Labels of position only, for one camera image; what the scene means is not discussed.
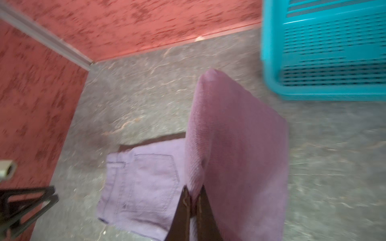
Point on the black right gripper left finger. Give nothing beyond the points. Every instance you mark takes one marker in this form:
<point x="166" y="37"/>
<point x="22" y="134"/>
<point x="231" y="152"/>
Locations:
<point x="180" y="227"/>

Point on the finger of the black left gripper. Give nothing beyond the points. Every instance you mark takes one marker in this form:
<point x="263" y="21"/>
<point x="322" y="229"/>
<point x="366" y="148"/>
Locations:
<point x="18" y="216"/>
<point x="39" y="195"/>

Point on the teal plastic basket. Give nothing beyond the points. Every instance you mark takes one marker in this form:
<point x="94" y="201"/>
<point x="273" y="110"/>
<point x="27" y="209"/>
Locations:
<point x="325" y="50"/>

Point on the purple trousers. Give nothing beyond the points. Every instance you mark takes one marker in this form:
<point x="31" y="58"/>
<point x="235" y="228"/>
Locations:
<point x="235" y="146"/>

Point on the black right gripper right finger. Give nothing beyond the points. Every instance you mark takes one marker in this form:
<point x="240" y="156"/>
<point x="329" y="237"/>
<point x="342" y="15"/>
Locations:
<point x="207" y="229"/>

